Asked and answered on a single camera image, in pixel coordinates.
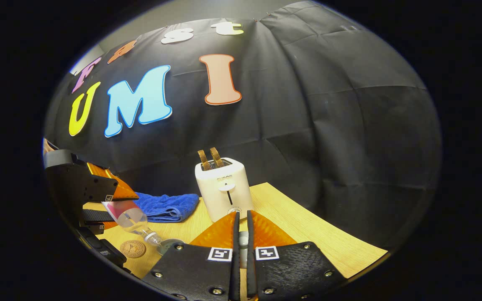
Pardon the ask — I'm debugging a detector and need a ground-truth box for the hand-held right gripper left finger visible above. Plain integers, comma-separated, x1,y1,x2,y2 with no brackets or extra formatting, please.
143,211,241,301

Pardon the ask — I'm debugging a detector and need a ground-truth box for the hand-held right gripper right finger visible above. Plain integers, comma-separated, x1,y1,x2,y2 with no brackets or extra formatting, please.
246,210,348,301

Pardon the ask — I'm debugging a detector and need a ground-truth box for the clear plastic water bottle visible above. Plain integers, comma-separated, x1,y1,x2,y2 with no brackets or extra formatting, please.
101,200,163,247

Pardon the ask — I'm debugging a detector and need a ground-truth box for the round brown coaster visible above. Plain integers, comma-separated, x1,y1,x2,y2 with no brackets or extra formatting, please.
120,240,146,259

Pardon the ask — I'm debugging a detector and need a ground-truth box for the blue towel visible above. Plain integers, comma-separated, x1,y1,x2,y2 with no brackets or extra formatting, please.
132,192,200,223

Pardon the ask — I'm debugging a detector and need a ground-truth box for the white toaster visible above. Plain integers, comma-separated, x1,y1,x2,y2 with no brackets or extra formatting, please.
195,157,255,223

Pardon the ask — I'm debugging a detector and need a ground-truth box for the black backdrop cloth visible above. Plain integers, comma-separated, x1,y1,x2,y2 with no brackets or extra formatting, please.
44,0,442,251

